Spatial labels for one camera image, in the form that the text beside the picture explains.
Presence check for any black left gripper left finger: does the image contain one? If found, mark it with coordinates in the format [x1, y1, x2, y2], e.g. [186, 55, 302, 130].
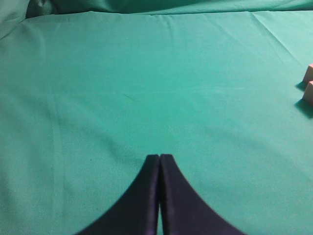
[78, 155, 160, 235]

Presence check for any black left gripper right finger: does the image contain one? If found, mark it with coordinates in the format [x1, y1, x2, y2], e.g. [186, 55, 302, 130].
[159, 154, 243, 235]

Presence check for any pink cube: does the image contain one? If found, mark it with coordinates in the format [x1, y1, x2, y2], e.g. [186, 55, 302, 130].
[303, 81, 313, 106]

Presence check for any green cloth backdrop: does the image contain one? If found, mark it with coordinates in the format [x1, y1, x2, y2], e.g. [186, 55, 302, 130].
[0, 0, 313, 235]

